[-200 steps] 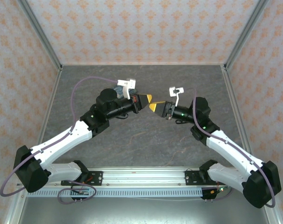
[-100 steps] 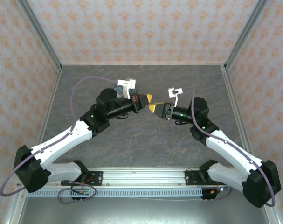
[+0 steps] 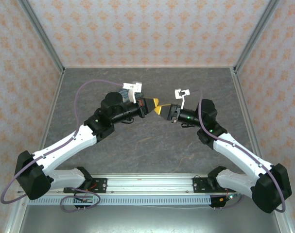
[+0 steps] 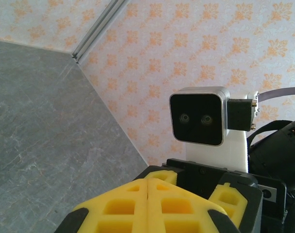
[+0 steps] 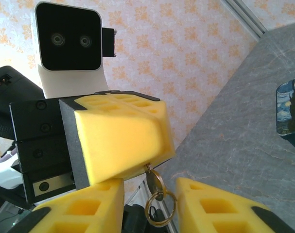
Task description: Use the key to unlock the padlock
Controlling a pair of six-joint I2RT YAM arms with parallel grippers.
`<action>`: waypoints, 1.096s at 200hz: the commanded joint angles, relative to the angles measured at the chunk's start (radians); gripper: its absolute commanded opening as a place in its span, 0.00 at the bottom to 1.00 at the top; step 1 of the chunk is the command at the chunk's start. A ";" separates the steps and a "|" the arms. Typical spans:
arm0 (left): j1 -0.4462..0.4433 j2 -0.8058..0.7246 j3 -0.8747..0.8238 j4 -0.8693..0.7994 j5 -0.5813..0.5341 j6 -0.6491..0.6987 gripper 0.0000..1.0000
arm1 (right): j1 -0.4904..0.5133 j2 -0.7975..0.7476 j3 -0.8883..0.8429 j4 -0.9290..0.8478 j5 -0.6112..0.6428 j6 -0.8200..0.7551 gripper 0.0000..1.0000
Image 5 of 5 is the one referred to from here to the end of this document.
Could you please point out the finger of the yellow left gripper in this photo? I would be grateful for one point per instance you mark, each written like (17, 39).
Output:
(118, 143)
(159, 106)

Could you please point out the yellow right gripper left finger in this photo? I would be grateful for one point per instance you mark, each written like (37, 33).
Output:
(93, 206)

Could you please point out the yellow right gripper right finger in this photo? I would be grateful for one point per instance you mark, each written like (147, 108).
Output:
(217, 213)

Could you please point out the brass key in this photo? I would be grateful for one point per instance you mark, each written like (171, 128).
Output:
(152, 180)

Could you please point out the starry night painted box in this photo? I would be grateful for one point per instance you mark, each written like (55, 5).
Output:
(290, 109)

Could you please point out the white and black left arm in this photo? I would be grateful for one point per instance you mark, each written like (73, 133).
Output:
(4, 174)

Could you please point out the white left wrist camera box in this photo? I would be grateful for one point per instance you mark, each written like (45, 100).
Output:
(69, 36)

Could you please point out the aluminium frame corner post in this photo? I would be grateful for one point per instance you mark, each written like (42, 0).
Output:
(247, 17)

